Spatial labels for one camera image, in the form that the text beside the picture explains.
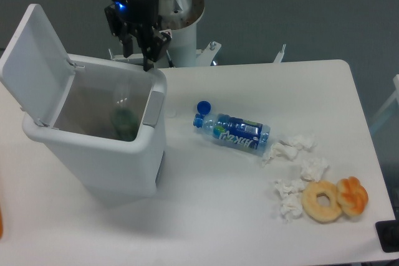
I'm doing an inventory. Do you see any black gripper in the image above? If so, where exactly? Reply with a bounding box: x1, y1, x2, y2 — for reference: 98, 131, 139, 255
104, 0, 171, 72

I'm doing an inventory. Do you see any green label plastic bottle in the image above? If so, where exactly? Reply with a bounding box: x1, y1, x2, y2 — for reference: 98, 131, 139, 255
110, 77, 139, 141

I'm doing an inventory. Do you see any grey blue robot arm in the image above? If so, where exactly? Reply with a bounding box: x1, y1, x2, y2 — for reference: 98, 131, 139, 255
104, 0, 173, 71

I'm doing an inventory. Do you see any white trash can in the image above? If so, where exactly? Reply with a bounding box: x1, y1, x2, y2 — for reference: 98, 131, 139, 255
22, 55, 167, 197

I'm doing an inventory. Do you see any blue bottle cap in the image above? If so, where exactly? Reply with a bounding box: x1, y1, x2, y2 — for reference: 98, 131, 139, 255
196, 100, 211, 115

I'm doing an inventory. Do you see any white trash can lid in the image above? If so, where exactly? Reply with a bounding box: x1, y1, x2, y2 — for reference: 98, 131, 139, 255
1, 4, 84, 127

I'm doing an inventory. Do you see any blue label plastic bottle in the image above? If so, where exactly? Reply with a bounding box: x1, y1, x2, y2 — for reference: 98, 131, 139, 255
193, 113, 271, 156

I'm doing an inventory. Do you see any white crumpled tissue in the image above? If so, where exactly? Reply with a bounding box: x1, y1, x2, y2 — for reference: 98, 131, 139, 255
274, 179, 305, 223
261, 134, 317, 168
300, 158, 329, 182

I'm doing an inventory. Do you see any orange object at edge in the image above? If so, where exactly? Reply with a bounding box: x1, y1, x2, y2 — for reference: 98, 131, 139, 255
0, 208, 4, 239

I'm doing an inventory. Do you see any orange twisted bread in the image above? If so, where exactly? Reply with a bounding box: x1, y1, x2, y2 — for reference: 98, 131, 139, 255
336, 176, 368, 217

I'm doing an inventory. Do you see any black device at corner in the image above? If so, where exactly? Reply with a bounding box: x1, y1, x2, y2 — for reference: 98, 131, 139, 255
375, 220, 398, 253

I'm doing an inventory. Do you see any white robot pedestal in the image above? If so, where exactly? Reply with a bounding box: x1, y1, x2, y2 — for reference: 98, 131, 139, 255
158, 0, 204, 67

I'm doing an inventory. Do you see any plain ring donut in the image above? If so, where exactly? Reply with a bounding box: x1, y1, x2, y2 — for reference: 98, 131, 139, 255
301, 180, 342, 223

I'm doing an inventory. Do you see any white chair frame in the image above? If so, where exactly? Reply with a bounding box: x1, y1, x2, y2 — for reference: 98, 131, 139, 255
369, 74, 398, 136

